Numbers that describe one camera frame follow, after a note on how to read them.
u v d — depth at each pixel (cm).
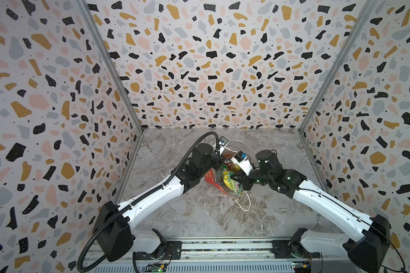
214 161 65
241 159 63
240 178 68
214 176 70
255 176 63
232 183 73
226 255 73
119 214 40
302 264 72
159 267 70
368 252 38
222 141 64
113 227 39
